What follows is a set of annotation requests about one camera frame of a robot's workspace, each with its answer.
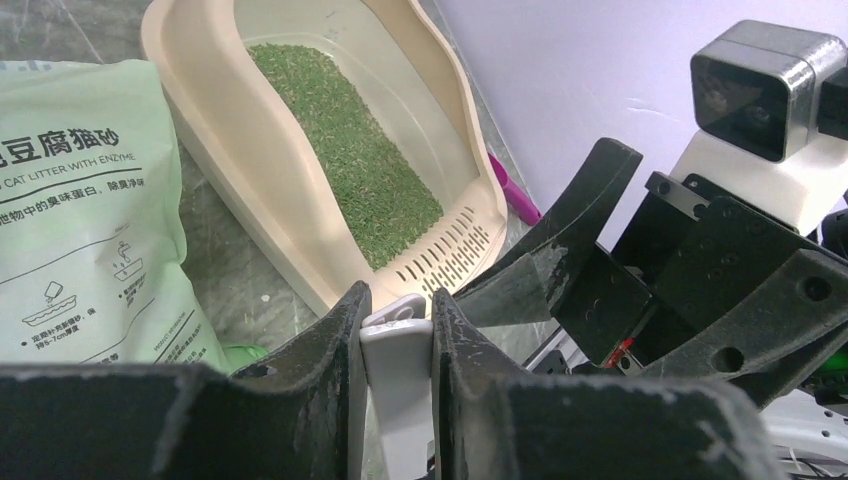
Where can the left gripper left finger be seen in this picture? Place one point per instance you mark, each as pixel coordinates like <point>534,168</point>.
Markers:
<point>298,413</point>

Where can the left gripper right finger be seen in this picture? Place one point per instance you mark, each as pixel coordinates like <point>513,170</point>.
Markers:
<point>494,419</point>

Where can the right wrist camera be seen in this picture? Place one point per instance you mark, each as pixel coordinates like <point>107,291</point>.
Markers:
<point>770,103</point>

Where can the green cat litter bag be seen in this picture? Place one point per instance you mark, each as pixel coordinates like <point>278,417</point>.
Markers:
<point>92,244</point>

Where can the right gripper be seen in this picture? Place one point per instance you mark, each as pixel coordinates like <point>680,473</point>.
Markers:
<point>700,285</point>

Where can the green litter pellets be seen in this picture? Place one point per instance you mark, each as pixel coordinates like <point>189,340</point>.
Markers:
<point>384,202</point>

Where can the beige litter box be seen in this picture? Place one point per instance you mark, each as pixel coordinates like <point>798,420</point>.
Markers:
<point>272,170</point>

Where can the magenta litter scoop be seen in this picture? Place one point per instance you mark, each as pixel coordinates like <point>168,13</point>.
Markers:
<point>515,197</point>

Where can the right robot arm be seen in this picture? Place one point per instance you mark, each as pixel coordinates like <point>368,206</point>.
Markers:
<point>809,423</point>

